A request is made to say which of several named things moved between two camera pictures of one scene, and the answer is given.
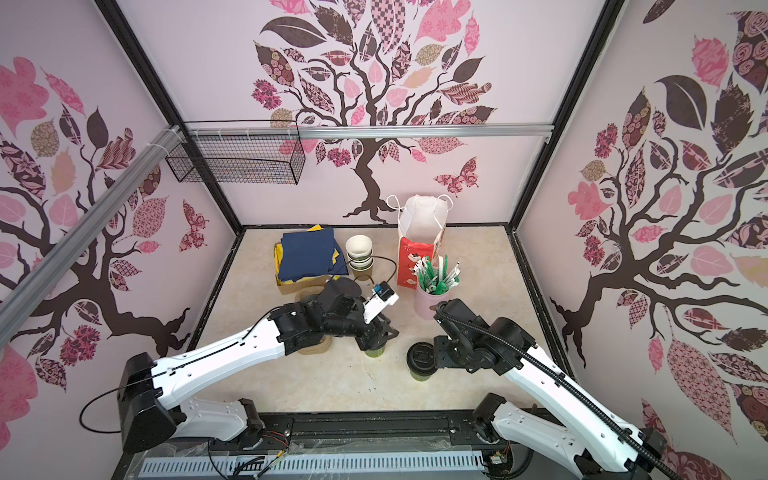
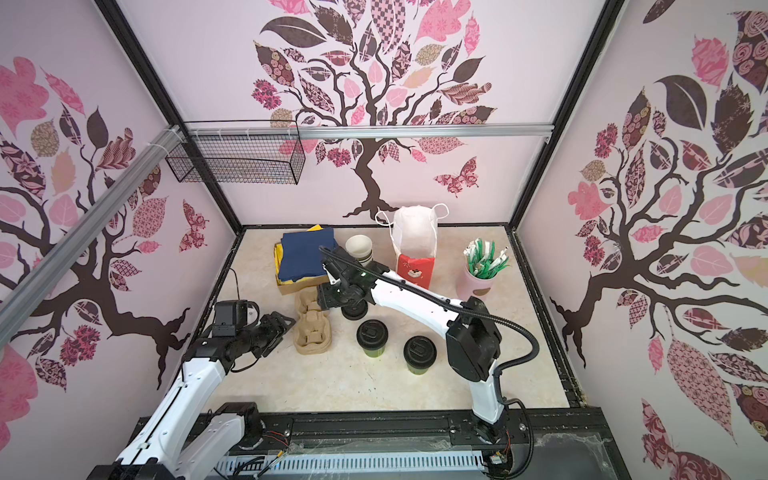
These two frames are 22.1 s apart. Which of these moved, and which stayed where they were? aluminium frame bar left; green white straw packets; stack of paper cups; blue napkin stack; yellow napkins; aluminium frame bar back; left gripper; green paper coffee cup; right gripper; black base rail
Moved: green white straw packets; right gripper; left gripper
Stayed: blue napkin stack; black base rail; green paper coffee cup; stack of paper cups; yellow napkins; aluminium frame bar back; aluminium frame bar left
